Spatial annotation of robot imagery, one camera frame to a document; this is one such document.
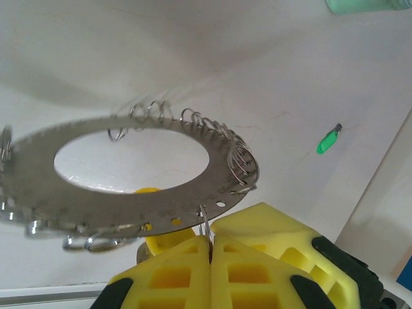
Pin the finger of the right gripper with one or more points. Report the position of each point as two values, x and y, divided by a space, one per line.
273 225
170 241

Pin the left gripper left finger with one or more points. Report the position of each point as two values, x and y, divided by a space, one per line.
167 283

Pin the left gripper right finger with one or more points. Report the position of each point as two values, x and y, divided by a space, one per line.
251 283

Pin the small metal split keyring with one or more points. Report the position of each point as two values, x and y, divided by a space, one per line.
208 233

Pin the green marker pen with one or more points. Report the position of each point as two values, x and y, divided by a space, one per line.
326 143

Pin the mint green zipper case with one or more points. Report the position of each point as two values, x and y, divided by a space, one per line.
370 4

